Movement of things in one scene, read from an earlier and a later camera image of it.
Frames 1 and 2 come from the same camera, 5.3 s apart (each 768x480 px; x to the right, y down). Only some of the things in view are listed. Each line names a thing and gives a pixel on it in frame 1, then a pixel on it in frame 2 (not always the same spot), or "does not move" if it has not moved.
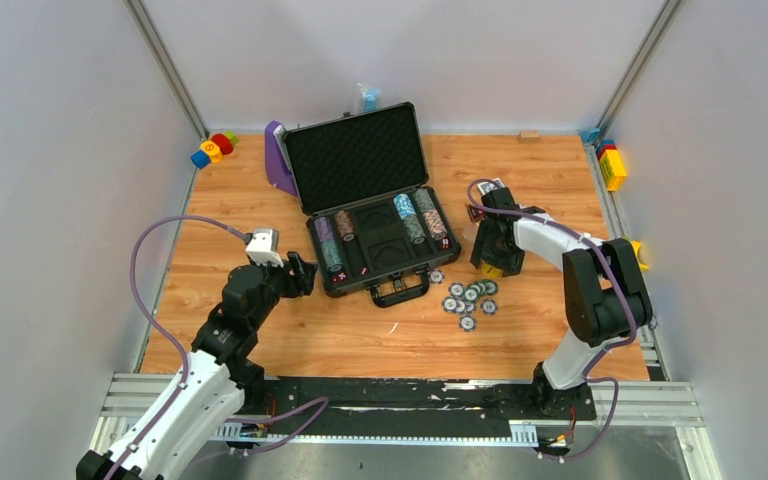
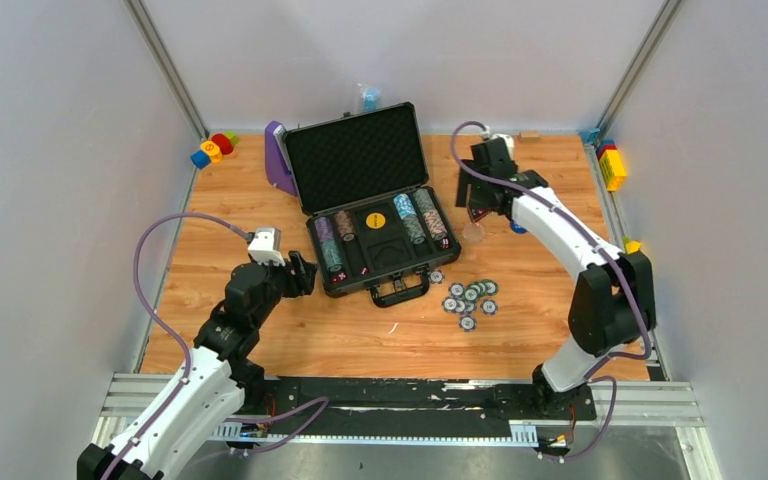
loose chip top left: x=456 y=288 does not move
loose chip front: x=467 y=323 does not move
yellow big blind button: x=490 y=271 → x=375 y=220
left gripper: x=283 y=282 does not move
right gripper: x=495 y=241 → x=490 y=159
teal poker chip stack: x=333 y=255 does not move
